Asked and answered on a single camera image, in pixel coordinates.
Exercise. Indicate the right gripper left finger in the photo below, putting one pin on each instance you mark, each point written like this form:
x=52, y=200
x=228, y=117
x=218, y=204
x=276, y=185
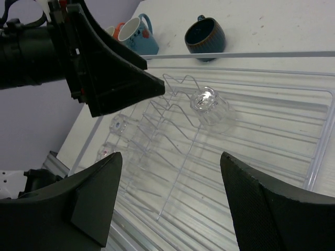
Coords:
x=72, y=214

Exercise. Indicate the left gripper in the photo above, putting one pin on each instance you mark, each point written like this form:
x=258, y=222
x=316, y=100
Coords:
x=41, y=51

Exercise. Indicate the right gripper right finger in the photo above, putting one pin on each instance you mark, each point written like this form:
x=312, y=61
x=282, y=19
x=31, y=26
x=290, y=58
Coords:
x=269, y=214

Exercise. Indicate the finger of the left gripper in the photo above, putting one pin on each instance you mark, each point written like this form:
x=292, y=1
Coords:
x=114, y=77

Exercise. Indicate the orange ceramic mug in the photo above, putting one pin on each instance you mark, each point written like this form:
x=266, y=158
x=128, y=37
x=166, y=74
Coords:
x=114, y=31

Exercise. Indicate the light blue floral mug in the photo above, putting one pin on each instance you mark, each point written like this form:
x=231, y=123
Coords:
x=137, y=35

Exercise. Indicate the small clear glass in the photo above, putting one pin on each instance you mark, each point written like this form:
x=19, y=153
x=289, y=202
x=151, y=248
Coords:
x=105, y=150
x=214, y=112
x=118, y=124

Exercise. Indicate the dark blue ribbed mug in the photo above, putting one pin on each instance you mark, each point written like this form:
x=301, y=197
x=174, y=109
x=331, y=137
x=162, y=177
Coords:
x=205, y=36

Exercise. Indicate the clear plastic dish rack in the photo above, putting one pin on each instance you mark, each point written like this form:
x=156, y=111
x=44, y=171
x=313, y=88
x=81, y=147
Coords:
x=171, y=194

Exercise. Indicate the aluminium mounting rail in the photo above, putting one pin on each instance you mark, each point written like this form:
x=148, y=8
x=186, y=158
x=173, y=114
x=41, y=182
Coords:
x=54, y=165

